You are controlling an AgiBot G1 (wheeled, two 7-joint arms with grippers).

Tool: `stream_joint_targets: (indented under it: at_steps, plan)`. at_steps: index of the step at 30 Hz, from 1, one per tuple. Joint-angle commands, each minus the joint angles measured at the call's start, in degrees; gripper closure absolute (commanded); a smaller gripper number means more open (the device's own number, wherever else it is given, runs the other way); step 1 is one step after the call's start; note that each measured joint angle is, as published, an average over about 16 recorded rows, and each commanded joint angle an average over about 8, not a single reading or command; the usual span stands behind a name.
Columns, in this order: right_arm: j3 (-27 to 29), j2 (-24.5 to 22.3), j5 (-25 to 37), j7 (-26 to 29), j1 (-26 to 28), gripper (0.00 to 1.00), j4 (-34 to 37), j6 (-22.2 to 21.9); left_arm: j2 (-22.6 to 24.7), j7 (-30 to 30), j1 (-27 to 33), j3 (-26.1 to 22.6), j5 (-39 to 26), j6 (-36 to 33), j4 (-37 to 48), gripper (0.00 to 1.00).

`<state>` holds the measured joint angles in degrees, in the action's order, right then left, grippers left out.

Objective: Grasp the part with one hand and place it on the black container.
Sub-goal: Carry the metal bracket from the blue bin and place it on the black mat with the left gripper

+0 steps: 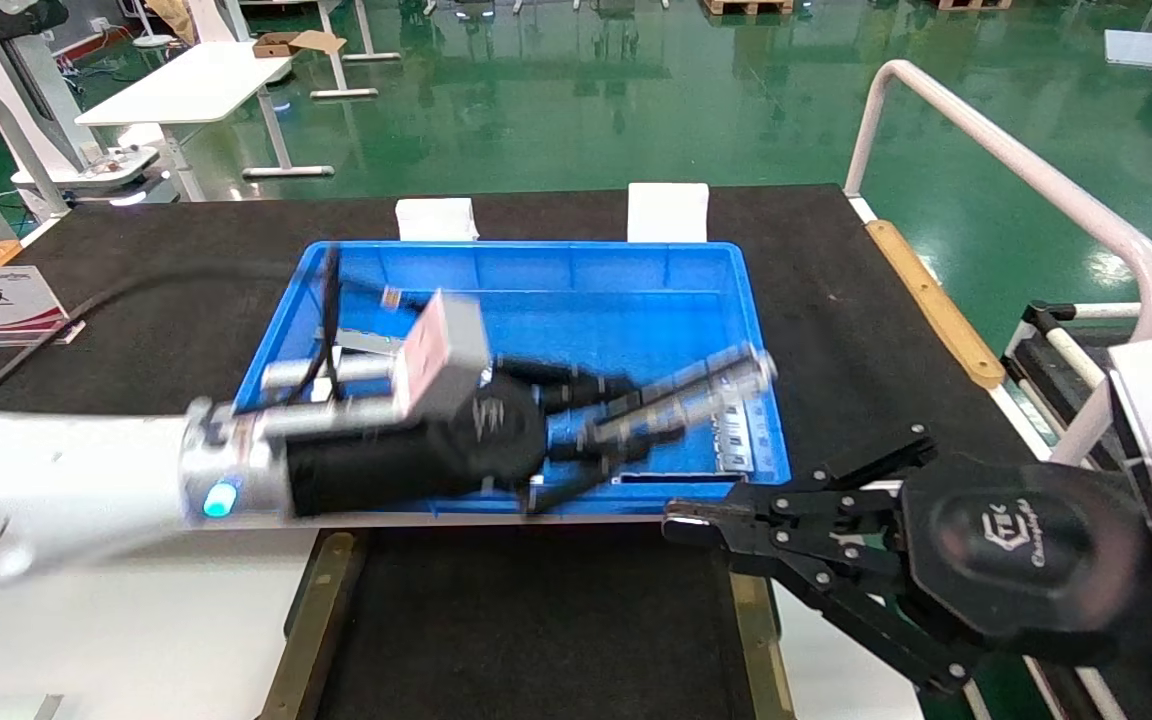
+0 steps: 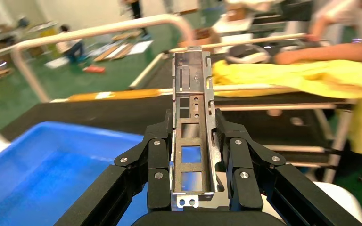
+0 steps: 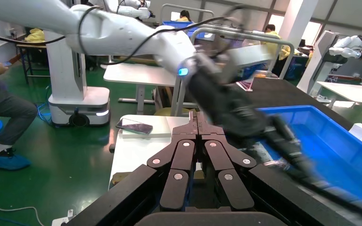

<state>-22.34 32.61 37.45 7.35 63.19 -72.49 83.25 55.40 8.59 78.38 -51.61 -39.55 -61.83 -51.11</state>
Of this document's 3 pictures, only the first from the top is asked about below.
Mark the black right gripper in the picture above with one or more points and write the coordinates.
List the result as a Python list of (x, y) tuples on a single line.
[(1026, 550)]

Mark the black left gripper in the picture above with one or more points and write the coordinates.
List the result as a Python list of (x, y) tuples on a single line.
[(386, 465)]

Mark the silver metal channel part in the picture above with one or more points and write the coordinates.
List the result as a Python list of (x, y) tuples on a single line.
[(706, 395)]

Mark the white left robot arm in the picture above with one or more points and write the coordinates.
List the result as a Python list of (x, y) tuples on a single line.
[(56, 480)]

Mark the silver tabbed metal part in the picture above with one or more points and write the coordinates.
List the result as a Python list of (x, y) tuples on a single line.
[(748, 450)]

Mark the grey metal channel part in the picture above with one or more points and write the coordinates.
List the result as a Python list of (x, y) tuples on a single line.
[(371, 343)]

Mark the blue plastic bin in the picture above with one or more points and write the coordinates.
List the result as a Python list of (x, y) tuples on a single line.
[(636, 280)]

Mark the white paper label right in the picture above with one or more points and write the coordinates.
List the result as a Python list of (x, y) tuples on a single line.
[(666, 212)]

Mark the white paper label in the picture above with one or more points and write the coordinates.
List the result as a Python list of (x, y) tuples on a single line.
[(436, 220), (666, 212)]

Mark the white paper label left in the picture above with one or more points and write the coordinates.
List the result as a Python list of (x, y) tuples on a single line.
[(436, 220)]

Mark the black side cart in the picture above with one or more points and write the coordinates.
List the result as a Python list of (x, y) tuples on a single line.
[(1031, 380)]

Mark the wooden pallet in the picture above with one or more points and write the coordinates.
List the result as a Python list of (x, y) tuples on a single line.
[(746, 6)]

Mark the white tube railing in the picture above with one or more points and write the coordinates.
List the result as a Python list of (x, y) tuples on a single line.
[(31, 160), (986, 135)]

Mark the cardboard box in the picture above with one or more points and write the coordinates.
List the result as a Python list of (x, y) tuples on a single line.
[(296, 43)]

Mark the white table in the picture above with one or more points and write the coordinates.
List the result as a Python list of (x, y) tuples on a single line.
[(186, 85)]

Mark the grey floor board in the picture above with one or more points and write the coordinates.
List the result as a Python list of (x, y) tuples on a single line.
[(1141, 50)]

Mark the brass rail strip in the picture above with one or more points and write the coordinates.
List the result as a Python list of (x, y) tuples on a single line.
[(321, 610), (761, 650)]

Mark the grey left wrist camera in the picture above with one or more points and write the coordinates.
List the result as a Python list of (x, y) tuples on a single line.
[(446, 350)]

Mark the white table leg frame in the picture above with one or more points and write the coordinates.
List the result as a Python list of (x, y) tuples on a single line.
[(346, 94)]

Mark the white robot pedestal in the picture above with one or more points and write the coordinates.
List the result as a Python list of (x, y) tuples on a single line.
[(6, 80)]

